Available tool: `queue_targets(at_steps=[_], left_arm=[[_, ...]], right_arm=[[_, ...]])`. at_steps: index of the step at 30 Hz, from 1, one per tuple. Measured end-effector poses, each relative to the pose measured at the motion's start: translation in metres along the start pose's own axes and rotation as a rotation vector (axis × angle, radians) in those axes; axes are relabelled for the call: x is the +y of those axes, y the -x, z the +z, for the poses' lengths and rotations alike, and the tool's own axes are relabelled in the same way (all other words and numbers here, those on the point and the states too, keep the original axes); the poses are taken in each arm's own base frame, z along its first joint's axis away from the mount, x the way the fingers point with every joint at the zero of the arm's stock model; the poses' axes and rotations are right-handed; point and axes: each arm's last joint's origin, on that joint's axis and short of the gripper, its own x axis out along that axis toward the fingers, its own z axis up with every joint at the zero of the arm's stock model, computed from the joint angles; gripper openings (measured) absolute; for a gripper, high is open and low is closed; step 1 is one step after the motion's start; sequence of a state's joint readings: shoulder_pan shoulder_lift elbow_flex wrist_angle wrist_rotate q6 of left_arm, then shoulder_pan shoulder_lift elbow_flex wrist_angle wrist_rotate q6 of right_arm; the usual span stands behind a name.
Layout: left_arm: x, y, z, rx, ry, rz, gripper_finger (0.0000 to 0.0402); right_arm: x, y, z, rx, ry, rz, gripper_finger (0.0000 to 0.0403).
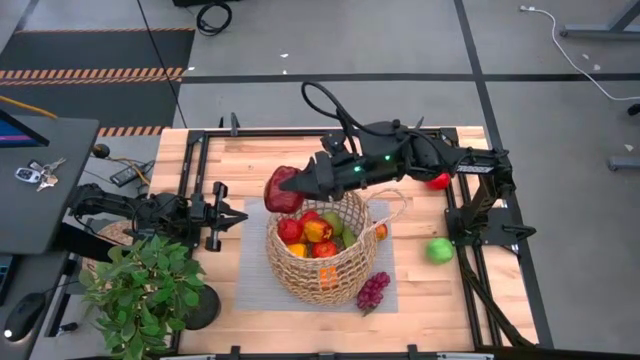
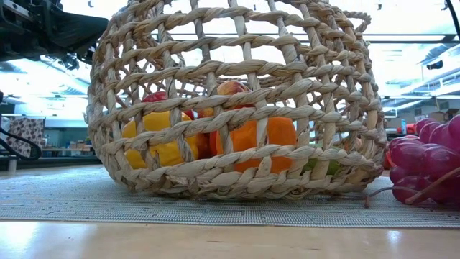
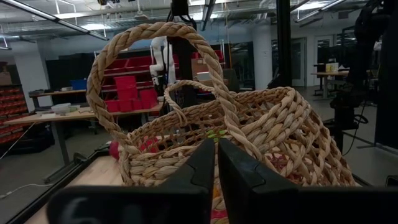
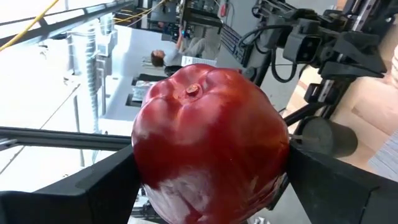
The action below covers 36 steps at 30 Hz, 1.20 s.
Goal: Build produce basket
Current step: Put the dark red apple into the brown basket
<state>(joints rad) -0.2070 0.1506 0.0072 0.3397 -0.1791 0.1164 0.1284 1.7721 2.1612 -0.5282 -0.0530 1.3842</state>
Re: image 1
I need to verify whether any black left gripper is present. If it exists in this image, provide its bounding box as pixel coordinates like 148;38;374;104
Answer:
187;180;250;253

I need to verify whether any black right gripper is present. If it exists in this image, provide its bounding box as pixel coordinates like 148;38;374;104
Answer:
278;148;364;202

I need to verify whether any green pear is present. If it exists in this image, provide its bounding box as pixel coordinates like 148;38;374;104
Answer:
322;211;345;237

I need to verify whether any red and yellow apple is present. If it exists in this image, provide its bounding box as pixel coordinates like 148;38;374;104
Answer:
303;218;335;244

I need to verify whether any woven rope basket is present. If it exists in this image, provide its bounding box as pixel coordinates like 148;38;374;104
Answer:
264;187;409;307

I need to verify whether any grey woven placemat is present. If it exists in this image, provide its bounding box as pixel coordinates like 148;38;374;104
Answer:
234;197;400;314

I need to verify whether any black plant pot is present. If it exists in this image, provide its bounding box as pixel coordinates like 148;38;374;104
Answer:
182;283;222;331

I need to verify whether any black power adapter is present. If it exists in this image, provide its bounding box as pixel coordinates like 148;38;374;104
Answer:
109;162;154;189

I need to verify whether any round wicker mat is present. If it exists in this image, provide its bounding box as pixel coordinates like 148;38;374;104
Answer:
82;221;136;271

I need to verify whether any green leafy plant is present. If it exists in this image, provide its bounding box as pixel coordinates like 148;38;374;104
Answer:
78;234;206;360

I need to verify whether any purple grape bunch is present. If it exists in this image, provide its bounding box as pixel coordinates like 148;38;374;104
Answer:
355;271;392;317

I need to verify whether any green apple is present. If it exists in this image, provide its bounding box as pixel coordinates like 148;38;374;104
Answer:
425;237;455;266

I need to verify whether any black desk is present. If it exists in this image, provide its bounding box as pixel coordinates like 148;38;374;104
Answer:
0;115;101;256

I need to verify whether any key bunch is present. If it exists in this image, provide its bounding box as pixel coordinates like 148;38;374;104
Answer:
14;157;67;193

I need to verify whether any dark low desk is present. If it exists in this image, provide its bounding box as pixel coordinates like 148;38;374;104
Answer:
0;249;71;360

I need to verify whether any black hazard-striped floor mat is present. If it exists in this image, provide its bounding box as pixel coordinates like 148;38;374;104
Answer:
0;28;196;137

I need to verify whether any black computer mouse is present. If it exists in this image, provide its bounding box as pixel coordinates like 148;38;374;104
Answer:
3;292;47;342

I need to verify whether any computer monitor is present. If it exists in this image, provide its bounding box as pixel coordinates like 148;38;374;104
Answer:
0;108;51;149

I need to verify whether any grey table leg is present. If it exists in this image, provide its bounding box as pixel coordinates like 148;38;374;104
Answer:
608;155;640;172
559;0;640;41

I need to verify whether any black aluminium table frame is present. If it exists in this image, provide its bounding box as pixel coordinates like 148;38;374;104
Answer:
172;112;539;360

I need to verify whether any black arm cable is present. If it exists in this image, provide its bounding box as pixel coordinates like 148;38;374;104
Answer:
300;81;401;139

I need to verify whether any thin black floor cable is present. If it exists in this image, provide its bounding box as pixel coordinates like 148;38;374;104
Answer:
136;0;187;129

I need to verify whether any black coiled cable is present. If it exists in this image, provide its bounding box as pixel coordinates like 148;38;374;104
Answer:
196;1;234;37

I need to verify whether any yellow cable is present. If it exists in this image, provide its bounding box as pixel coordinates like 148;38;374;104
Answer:
0;94;59;120

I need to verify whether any white cable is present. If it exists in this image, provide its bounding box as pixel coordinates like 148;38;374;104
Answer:
519;4;640;102

